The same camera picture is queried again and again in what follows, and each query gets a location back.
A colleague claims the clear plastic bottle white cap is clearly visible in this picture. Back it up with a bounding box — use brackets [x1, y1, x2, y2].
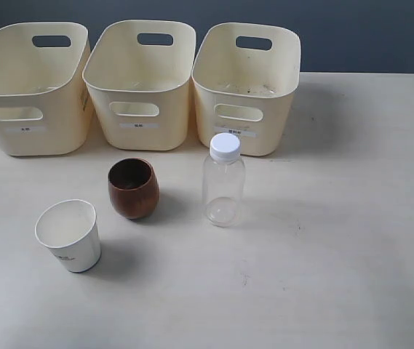
[202, 133, 246, 227]

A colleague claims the brown wooden cup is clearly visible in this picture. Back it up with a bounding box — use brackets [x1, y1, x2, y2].
[108, 158, 160, 220]

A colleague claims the white paper cup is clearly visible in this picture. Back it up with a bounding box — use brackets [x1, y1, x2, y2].
[35, 199, 101, 273]

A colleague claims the right cream plastic bin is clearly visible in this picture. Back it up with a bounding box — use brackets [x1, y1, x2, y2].
[191, 23, 301, 156]

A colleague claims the cream plastic bin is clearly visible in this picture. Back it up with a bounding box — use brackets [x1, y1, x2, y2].
[191, 23, 301, 156]
[82, 20, 196, 151]
[0, 22, 93, 156]

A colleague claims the middle cream plastic bin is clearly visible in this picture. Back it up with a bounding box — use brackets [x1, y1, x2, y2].
[82, 20, 196, 151]

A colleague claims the left cream plastic bin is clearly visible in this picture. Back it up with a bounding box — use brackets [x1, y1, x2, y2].
[0, 22, 93, 156]

